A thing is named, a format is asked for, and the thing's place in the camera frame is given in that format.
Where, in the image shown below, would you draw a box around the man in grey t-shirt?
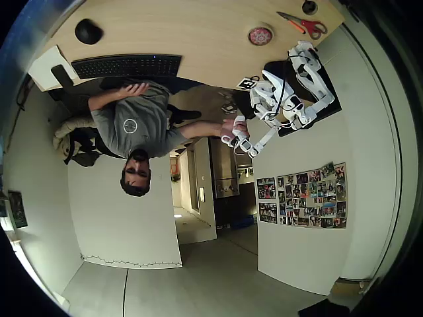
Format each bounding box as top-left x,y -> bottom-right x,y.
91,81 -> 189,198

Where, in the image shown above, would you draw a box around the black keyboard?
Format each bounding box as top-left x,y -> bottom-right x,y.
71,54 -> 182,80

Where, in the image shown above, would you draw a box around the black computer mouse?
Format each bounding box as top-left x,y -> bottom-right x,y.
74,18 -> 104,45

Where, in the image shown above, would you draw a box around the white paper pad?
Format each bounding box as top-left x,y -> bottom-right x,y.
28,45 -> 80,92

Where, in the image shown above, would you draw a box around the blue crate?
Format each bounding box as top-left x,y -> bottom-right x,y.
231,216 -> 257,229

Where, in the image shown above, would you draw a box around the stainless steel fridge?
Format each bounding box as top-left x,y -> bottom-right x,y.
210,137 -> 241,199

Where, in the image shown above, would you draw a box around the black white marker tag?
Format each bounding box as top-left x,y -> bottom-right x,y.
236,76 -> 258,91

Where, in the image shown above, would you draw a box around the dark trousered leg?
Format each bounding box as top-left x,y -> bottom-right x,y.
167,102 -> 202,125

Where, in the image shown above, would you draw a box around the dark framed picture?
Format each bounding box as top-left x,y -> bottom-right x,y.
7,190 -> 29,229

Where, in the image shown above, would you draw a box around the person's left forearm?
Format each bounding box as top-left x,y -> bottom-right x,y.
87,88 -> 126,112

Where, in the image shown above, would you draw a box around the beige padded jacket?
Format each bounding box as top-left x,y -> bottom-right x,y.
52,117 -> 100,156

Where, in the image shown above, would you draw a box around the person's left hand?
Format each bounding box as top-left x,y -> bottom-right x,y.
118,82 -> 149,98

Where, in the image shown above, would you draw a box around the large photo collage poster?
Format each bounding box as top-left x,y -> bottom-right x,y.
276,161 -> 348,230

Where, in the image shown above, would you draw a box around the black mat under arms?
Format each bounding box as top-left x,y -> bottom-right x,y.
262,59 -> 343,138

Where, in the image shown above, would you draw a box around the red handled scissors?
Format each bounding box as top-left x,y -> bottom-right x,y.
276,11 -> 328,40

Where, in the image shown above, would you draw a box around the person's right hand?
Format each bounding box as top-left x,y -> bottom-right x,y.
219,115 -> 249,141

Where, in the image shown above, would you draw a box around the small photo sheet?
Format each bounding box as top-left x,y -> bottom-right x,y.
256,177 -> 277,200
258,201 -> 278,225

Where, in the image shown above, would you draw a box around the black phone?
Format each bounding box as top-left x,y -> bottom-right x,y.
51,65 -> 74,87

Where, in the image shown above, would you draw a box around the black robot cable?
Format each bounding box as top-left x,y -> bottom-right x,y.
269,54 -> 318,129

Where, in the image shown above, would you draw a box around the round red patterned coaster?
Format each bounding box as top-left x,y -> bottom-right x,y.
249,26 -> 272,46

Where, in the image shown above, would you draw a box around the white leader arm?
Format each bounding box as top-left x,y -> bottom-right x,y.
220,82 -> 288,159

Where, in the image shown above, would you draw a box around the person's right forearm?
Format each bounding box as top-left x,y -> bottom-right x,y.
180,121 -> 225,138

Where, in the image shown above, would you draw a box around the black backpack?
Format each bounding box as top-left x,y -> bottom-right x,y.
62,127 -> 113,168

